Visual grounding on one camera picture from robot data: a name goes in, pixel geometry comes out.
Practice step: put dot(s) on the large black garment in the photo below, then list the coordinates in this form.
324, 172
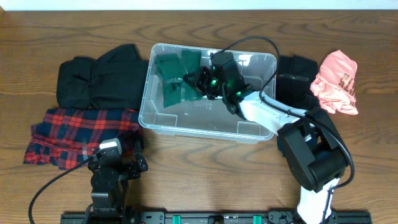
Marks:
112, 81

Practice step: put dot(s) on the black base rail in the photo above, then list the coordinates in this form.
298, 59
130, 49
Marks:
273, 217

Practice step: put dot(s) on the clear plastic storage container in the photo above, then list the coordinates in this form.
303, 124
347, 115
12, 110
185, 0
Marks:
205, 118

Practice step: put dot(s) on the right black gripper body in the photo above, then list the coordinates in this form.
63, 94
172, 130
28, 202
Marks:
217, 88

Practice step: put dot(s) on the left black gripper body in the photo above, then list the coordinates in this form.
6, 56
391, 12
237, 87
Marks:
131, 172

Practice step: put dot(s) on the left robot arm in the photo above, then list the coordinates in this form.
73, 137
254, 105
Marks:
111, 176

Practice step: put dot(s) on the red navy plaid shirt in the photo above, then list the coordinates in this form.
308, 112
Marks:
67, 137

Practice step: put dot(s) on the pink salmon printed shirt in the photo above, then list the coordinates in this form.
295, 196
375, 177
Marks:
334, 84

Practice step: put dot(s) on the dark green garment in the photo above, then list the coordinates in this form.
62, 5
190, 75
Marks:
171, 68

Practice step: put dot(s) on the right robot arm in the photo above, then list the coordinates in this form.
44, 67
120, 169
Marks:
317, 157

